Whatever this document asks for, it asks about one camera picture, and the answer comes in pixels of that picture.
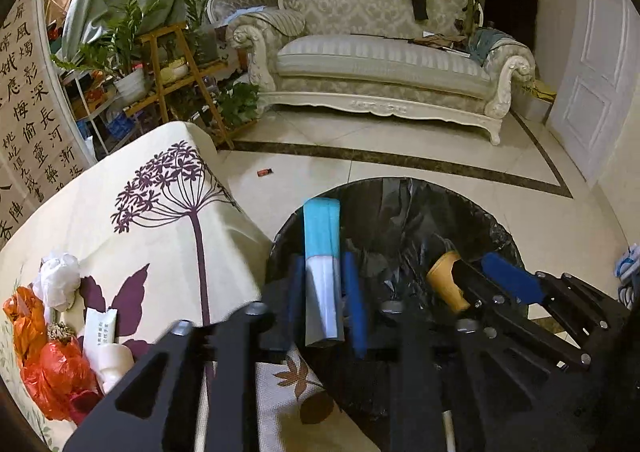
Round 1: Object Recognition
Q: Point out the brown paper cup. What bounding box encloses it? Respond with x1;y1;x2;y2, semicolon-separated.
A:
426;252;472;313

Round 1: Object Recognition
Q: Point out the yellow cloth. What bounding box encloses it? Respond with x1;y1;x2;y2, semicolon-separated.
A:
525;82;557;102

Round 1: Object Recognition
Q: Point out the white metal rack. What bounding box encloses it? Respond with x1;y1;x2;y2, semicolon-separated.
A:
60;66;132;155

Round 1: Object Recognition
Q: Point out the tall plant in white pot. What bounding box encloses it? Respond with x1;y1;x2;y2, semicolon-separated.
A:
102;0;166;102

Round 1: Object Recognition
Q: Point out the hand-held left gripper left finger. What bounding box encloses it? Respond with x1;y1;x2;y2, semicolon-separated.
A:
62;254;308;452

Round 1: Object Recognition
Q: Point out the small bushy green plant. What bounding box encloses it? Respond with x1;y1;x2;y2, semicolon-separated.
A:
215;80;262;129

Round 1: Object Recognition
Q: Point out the green fern plant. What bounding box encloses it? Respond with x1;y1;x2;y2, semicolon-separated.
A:
50;42;118;82

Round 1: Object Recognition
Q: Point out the red plastic bag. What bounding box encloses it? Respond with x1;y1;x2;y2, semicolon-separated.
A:
22;342;101;423

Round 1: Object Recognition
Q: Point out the floral printed tablecloth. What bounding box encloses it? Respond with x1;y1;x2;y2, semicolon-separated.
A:
0;121;341;452

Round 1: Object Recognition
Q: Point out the grey storage box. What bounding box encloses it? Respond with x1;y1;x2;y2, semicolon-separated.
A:
524;96;552;125

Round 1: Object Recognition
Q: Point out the cream carved sofa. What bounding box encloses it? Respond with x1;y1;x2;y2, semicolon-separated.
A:
227;0;537;147

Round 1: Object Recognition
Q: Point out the small white plastic bottle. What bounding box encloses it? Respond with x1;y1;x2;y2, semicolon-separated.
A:
97;343;135;395

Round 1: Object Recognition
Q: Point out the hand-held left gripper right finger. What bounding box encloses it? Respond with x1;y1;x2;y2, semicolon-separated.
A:
342;252;576;452

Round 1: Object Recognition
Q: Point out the white tissue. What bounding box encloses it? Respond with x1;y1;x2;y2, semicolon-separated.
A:
32;252;82;313

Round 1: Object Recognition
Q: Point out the calligraphy folding screen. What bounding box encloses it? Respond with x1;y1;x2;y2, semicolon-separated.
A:
0;0;98;253

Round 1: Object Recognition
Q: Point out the round bin with black bag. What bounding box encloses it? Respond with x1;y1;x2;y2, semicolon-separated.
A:
265;176;527;433

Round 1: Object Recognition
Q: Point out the blue plastic crate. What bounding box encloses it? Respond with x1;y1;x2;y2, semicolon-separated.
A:
107;112;134;141

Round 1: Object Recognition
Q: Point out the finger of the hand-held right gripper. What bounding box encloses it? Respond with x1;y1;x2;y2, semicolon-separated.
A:
482;252;601;313
452;259;591;373

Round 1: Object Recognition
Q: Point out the blue and white packet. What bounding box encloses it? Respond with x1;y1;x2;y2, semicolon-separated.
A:
302;198;346;348

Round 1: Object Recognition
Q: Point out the pile of brown papers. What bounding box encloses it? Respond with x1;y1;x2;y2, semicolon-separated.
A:
412;32;473;55

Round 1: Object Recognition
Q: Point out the orange plastic bag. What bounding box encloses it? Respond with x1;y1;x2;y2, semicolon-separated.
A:
2;286;48;375

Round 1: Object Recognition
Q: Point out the yellow flowerpot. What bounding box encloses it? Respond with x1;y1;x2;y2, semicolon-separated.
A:
157;60;190;81

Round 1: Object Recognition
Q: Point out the blue and white cloth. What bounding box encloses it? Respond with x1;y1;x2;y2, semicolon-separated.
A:
614;243;640;307

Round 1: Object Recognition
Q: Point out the wooden ladder shelf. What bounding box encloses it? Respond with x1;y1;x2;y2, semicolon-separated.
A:
137;23;251;150

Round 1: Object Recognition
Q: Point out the white panelled door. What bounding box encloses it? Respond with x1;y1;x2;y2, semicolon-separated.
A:
545;0;638;183

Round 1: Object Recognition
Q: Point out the dried brown seed head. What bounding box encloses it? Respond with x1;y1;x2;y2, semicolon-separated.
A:
46;322;76;346

